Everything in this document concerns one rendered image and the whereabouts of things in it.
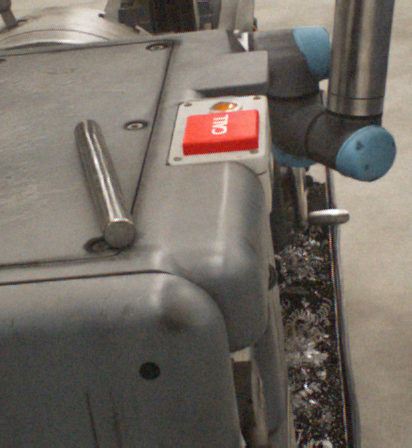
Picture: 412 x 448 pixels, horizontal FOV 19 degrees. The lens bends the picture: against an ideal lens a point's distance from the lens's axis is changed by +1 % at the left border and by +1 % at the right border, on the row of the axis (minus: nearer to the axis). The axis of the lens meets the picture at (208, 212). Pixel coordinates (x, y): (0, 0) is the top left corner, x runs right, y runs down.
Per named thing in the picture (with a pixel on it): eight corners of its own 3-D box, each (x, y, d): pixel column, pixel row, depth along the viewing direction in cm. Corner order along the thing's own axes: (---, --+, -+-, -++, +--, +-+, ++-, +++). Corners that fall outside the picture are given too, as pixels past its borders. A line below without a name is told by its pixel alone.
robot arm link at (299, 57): (334, 93, 169) (329, 32, 165) (253, 101, 170) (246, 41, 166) (332, 73, 176) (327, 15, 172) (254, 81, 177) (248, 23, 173)
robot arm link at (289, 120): (307, 182, 170) (299, 108, 165) (261, 160, 179) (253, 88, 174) (352, 165, 174) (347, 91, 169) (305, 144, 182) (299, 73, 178)
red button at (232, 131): (260, 159, 97) (257, 135, 96) (184, 166, 98) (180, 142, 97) (261, 130, 102) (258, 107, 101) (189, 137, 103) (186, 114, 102)
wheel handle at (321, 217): (350, 226, 210) (349, 212, 208) (303, 230, 210) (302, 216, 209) (350, 219, 212) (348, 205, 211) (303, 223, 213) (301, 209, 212)
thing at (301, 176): (319, 257, 211) (307, 131, 201) (260, 262, 212) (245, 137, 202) (316, 191, 235) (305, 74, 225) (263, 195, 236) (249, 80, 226)
